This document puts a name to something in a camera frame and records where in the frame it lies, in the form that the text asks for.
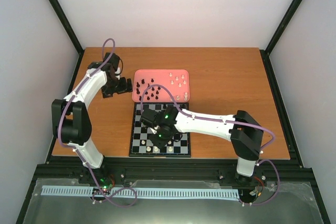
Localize clear acrylic sheet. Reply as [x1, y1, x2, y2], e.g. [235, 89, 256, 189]
[24, 179, 323, 223]

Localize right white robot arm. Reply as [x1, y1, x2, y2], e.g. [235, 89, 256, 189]
[140, 106, 264, 185]

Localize black aluminium frame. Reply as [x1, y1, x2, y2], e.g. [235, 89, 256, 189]
[16, 0, 330, 223]

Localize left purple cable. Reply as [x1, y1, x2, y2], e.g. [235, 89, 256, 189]
[58, 38, 138, 207]

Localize black and white chessboard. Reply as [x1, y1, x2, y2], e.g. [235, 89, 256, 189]
[129, 102, 191, 158]

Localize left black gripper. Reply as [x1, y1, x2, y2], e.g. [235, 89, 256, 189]
[102, 77, 133, 98]

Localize pink plastic tray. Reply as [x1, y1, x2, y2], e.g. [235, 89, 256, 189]
[132, 69, 191, 102]

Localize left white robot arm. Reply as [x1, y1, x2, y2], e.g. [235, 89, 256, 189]
[51, 52, 132, 184]

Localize light blue cable duct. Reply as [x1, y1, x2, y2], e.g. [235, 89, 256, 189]
[40, 185, 239, 201]

